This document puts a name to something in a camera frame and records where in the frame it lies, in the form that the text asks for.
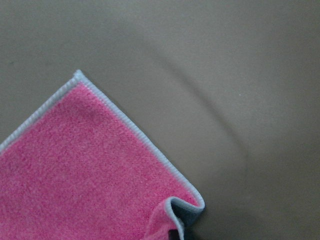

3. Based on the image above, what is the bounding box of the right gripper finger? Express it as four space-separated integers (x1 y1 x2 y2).
168 229 178 240

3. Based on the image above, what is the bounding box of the pink towel with white edge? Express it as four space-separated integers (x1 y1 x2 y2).
0 70 205 240

